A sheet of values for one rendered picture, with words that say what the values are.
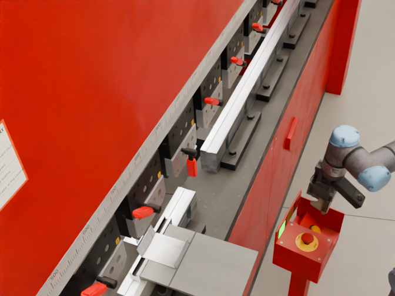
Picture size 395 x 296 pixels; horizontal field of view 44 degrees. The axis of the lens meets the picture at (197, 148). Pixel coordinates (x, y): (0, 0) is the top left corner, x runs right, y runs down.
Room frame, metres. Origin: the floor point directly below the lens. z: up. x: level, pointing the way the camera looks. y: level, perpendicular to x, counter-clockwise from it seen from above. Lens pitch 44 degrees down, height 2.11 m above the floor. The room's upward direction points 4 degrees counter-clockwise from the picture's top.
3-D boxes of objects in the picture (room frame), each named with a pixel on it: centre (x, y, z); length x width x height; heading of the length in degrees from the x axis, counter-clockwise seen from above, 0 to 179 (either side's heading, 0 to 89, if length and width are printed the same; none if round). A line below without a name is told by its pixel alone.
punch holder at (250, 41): (1.48, -0.19, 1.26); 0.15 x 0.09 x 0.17; 155
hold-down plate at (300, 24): (2.02, -0.51, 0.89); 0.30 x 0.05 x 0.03; 155
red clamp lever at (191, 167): (0.89, 0.02, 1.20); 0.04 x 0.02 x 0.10; 65
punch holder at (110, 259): (0.57, 0.24, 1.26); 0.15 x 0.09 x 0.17; 155
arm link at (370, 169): (0.90, -0.47, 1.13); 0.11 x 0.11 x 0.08; 27
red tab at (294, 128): (1.64, -0.44, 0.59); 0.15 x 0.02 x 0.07; 155
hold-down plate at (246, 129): (1.30, -0.16, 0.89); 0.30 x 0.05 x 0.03; 155
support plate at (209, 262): (0.71, 0.01, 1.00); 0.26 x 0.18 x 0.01; 65
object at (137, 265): (0.79, 0.14, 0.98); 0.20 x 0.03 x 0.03; 155
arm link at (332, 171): (0.98, -0.40, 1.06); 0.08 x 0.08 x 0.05
